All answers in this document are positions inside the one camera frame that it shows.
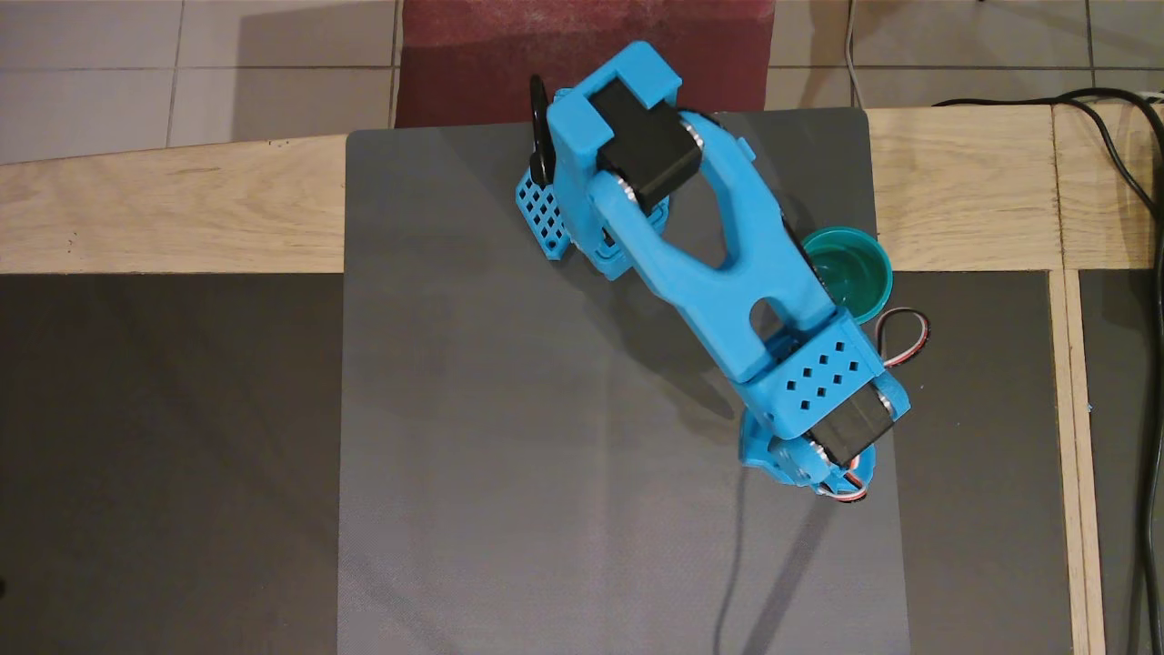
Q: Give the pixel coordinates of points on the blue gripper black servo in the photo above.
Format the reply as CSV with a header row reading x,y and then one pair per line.
x,y
760,452

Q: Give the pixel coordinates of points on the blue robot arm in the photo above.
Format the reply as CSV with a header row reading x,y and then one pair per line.
x,y
700,264

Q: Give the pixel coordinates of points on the teal plastic cup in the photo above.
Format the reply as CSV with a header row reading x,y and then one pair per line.
x,y
864,273

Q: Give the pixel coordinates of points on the grey rubber mat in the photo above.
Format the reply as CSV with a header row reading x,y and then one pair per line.
x,y
455,409

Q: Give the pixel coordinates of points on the dark red rug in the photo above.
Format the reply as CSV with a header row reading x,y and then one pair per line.
x,y
473,55

